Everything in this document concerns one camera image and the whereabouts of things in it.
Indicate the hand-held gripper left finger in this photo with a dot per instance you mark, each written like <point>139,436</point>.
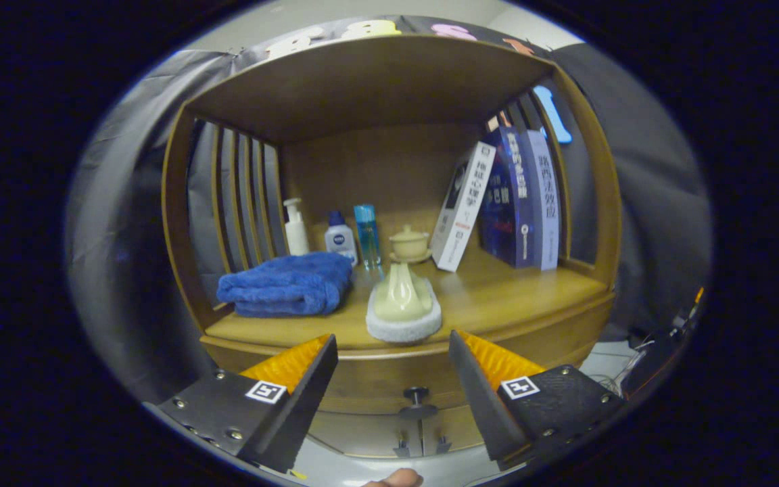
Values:
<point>305,406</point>

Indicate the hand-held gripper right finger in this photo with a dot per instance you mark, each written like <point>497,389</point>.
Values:
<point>481,399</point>

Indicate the wooden drawer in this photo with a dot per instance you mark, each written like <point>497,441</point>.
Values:
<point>389,379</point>

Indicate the green scrub brush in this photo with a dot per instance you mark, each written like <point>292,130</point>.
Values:
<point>399,301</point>

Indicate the wooden cabinet door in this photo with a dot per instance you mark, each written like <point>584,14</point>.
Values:
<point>362,429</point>
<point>457,426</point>

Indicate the wooden countertop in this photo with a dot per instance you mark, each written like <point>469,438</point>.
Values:
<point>498,297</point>

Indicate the wooden cabinet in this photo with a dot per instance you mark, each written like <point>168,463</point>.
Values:
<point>376,81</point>

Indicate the blue folded towel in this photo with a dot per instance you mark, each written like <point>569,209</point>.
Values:
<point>288,284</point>

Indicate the white pump bottle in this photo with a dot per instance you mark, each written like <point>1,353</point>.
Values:
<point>297,237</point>

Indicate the white bottle with blue cap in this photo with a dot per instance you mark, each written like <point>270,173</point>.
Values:
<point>340,240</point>

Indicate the cream lidded teacup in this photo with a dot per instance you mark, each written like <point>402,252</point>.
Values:
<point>409,245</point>

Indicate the black floor mat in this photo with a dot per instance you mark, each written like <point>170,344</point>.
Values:
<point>653,358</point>

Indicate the clear blue bottle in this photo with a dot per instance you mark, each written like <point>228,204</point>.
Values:
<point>366,237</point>

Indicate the white book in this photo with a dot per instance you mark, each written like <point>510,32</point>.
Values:
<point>460,210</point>

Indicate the dark blue book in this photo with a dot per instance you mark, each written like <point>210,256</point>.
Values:
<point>511,203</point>

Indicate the pale lavender book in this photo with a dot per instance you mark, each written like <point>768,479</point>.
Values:
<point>545,203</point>

